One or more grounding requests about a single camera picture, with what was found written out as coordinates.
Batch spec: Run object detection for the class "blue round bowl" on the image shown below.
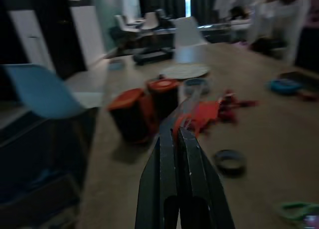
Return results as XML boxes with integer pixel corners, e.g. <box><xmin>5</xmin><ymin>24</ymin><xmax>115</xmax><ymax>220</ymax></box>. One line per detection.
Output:
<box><xmin>266</xmin><ymin>78</ymin><xmax>304</xmax><ymax>96</ymax></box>

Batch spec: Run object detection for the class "small blue dish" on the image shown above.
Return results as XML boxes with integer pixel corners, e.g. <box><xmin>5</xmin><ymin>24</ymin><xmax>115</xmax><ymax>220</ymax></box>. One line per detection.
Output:
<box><xmin>109</xmin><ymin>59</ymin><xmax>125</xmax><ymax>70</ymax></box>

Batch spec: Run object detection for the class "light blue plastic chair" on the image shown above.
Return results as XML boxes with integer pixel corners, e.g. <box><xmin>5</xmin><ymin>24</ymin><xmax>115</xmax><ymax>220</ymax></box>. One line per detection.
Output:
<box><xmin>1</xmin><ymin>63</ymin><xmax>87</xmax><ymax>119</ymax></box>

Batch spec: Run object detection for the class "person in white coat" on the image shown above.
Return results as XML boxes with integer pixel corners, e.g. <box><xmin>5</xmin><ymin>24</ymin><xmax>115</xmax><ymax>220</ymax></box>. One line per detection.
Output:
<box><xmin>249</xmin><ymin>0</ymin><xmax>312</xmax><ymax>63</ymax></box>

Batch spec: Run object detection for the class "black low stand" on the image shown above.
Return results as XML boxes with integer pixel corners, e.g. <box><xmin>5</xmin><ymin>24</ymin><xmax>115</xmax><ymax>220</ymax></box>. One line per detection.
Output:
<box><xmin>133</xmin><ymin>48</ymin><xmax>175</xmax><ymax>65</ymax></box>

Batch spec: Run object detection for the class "black canister with orange lid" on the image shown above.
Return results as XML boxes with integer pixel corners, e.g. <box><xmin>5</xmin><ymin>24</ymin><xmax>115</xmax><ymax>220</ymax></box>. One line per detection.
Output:
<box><xmin>107</xmin><ymin>88</ymin><xmax>157</xmax><ymax>143</ymax></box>
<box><xmin>146</xmin><ymin>79</ymin><xmax>180</xmax><ymax>120</ymax></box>

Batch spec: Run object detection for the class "red cloth pile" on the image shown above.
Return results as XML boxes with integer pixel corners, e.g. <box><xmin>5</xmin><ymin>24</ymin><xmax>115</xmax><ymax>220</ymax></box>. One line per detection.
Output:
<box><xmin>191</xmin><ymin>89</ymin><xmax>260</xmax><ymax>135</ymax></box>

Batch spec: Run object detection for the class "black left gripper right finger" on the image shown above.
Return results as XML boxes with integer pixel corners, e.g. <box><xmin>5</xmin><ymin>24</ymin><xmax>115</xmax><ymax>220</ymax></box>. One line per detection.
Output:
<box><xmin>177</xmin><ymin>127</ymin><xmax>235</xmax><ymax>229</ymax></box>

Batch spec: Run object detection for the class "white shell chair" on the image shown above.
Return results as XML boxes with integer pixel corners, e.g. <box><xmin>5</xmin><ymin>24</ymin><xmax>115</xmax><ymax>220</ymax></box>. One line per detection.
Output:
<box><xmin>173</xmin><ymin>16</ymin><xmax>207</xmax><ymax>49</ymax></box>

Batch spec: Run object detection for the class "black tape roll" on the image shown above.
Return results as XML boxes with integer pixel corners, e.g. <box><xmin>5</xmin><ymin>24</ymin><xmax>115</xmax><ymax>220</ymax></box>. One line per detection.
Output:
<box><xmin>214</xmin><ymin>149</ymin><xmax>247</xmax><ymax>178</ymax></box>

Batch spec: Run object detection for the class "round beige woven mat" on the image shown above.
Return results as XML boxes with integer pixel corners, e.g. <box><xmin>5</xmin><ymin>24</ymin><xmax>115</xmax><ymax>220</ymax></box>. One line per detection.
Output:
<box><xmin>160</xmin><ymin>64</ymin><xmax>210</xmax><ymax>80</ymax></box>

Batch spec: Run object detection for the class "green scissors handle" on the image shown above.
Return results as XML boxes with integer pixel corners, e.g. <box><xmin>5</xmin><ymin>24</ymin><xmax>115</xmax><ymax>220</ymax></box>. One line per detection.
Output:
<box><xmin>278</xmin><ymin>201</ymin><xmax>319</xmax><ymax>226</ymax></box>

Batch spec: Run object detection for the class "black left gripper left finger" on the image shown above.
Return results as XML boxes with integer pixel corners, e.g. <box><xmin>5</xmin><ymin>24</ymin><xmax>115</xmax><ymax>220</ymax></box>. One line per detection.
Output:
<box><xmin>135</xmin><ymin>115</ymin><xmax>180</xmax><ymax>229</ymax></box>

